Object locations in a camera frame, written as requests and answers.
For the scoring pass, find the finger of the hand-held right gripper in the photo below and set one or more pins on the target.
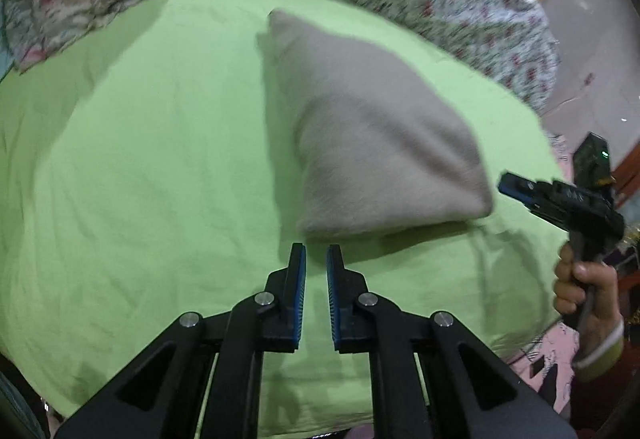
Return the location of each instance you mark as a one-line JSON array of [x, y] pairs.
[[522, 184], [525, 200]]

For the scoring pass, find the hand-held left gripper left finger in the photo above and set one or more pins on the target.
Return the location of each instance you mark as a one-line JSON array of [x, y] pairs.
[[299, 289]]

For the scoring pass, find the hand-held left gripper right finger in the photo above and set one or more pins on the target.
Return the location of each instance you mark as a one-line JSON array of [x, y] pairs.
[[334, 299]]

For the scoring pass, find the person's right forearm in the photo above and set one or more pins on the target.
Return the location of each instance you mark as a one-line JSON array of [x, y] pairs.
[[607, 364]]

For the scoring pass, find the person's right hand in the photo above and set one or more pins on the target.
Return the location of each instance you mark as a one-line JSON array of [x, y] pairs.
[[600, 299]]

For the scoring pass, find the lime green bed sheet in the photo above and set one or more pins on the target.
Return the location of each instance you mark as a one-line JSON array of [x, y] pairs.
[[150, 169]]

